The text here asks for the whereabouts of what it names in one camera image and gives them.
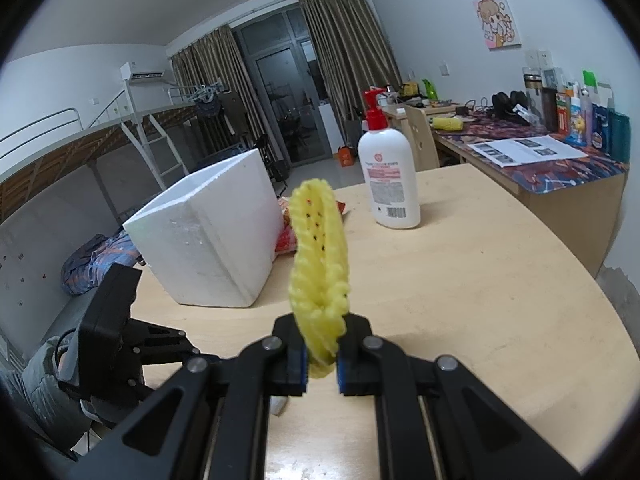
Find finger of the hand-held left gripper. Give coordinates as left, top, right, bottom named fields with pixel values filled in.
left=137, top=337, right=221, bottom=368
left=129, top=317, right=187, bottom=348

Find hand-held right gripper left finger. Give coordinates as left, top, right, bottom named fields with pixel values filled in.
left=67, top=312, right=308, bottom=480

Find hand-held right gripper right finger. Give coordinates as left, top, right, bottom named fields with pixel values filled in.
left=336, top=312, right=583, bottom=480

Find white styrofoam box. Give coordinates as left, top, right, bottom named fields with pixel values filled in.
left=122, top=149, right=282, bottom=308

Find blue patterned quilt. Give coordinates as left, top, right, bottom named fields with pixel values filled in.
left=61, top=232, right=146, bottom=296

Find red snack packet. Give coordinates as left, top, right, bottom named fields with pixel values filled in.
left=272, top=196, right=350, bottom=260

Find white bed ladder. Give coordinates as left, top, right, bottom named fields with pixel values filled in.
left=120, top=112, right=184, bottom=193

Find white lotion bottle red cap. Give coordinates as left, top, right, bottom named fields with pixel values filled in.
left=357, top=86, right=422, bottom=230

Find metal bunk bed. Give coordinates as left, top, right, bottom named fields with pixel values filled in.
left=0, top=80, right=261, bottom=311

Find dark hanging clothes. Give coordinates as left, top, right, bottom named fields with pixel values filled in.
left=192, top=92, right=251, bottom=136

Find light wooden chair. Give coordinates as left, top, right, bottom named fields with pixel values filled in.
left=404, top=105, right=441, bottom=172

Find black folding stand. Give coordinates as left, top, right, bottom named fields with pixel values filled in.
left=344, top=105, right=365, bottom=136

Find white air conditioner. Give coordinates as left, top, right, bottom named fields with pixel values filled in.
left=120, top=61, right=166, bottom=82

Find glass balcony door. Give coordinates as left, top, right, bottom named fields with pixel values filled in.
left=232, top=7, right=333, bottom=166

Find brown curtain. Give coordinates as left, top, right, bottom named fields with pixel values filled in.
left=170, top=27, right=273, bottom=161
left=298, top=0, right=403, bottom=133

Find patterned desk mat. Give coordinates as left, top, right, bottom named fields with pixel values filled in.
left=432, top=110, right=628, bottom=196

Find printed paper sheets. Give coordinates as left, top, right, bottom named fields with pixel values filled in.
left=467, top=134, right=588, bottom=167

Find black headphones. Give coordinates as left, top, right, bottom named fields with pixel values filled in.
left=491, top=91, right=531, bottom=121

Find row of toiletry bottles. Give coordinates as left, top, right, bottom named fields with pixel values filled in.
left=522, top=65, right=632, bottom=155

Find cartoon wall poster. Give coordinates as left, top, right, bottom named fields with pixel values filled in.
left=471, top=0, right=522, bottom=52

